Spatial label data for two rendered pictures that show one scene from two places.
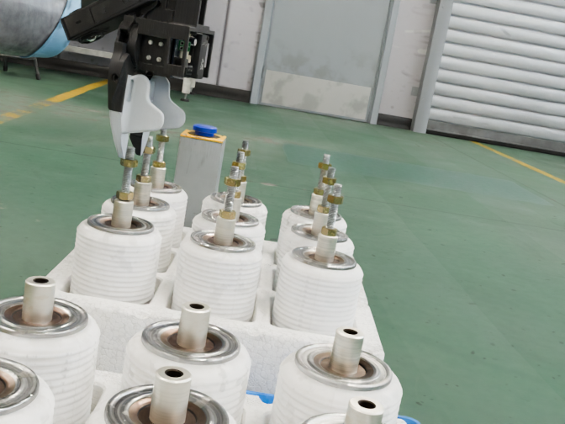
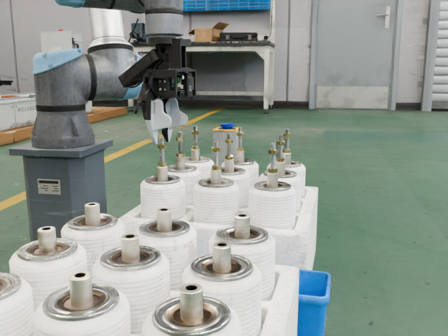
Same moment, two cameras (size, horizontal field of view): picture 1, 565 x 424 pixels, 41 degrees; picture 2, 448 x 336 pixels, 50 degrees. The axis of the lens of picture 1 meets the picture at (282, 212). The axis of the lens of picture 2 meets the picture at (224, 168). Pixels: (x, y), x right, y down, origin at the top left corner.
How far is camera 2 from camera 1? 0.24 m
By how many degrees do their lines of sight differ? 16
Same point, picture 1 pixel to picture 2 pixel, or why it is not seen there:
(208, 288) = (207, 208)
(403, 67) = (409, 70)
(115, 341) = not seen: hidden behind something
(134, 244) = (167, 189)
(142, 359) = not seen: hidden behind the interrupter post
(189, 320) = (159, 216)
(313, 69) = (347, 81)
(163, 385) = (123, 241)
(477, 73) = not seen: outside the picture
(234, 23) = (293, 61)
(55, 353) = (97, 237)
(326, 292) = (271, 204)
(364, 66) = (382, 73)
